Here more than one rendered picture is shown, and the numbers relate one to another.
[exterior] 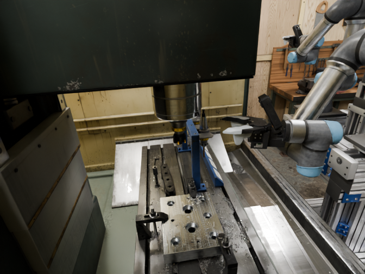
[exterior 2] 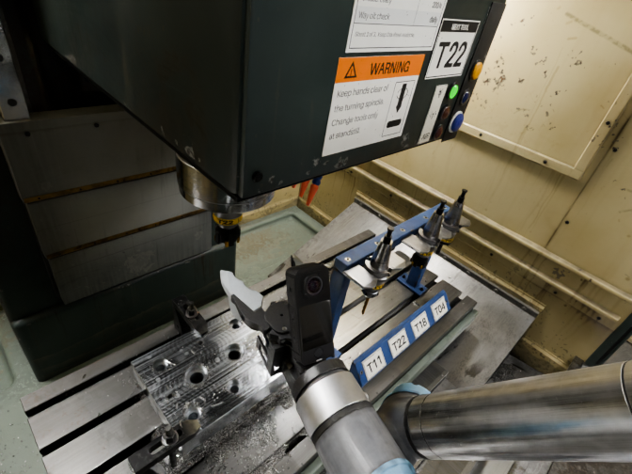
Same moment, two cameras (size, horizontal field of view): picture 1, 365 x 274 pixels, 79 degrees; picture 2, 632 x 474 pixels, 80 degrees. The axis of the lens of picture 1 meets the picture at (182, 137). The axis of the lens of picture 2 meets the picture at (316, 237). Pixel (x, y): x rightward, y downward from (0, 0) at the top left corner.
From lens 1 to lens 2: 0.67 m
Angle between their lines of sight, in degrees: 41
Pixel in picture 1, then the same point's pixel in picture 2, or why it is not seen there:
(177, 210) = (224, 339)
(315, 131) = (331, 452)
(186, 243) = (160, 382)
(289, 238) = not seen: outside the picture
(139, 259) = (143, 343)
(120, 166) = (327, 235)
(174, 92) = not seen: hidden behind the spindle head
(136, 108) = (407, 165)
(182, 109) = (184, 181)
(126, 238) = not seen: hidden behind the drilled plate
